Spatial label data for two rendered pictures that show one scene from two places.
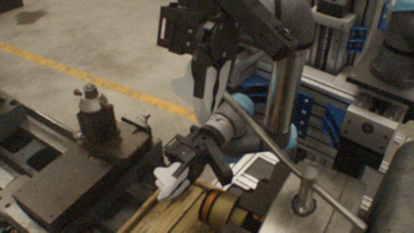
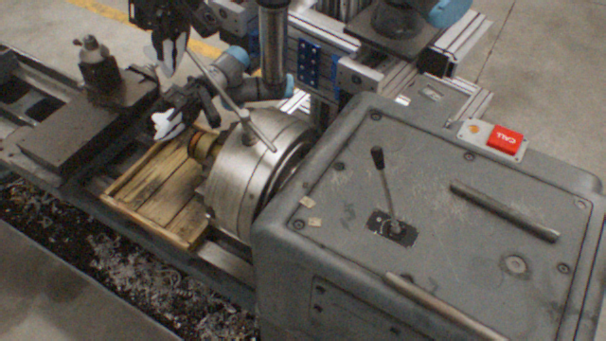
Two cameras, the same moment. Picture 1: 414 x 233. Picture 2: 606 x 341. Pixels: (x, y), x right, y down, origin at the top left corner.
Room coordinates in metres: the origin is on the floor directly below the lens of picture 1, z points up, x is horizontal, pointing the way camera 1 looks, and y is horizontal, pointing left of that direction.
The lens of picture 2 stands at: (-0.37, -0.21, 2.00)
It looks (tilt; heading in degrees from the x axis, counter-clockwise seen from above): 51 degrees down; 356
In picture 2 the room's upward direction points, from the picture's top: 3 degrees clockwise
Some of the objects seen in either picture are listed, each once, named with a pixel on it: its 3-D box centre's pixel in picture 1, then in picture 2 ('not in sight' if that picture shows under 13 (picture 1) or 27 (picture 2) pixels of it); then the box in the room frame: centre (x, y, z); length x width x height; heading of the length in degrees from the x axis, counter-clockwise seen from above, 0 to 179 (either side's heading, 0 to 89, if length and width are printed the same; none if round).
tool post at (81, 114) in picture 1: (97, 120); (99, 70); (0.74, 0.30, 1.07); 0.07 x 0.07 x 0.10; 58
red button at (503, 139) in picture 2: not in sight; (504, 141); (0.30, -0.67, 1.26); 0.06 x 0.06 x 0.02; 58
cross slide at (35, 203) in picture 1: (89, 164); (96, 113); (0.69, 0.34, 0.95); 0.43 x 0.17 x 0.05; 148
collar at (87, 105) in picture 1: (92, 99); (93, 50); (0.74, 0.30, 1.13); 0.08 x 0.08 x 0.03
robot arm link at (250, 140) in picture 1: (237, 142); (237, 91); (0.74, -0.08, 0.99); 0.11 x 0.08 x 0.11; 97
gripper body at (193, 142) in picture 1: (193, 151); (189, 98); (0.60, 0.03, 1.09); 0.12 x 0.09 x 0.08; 145
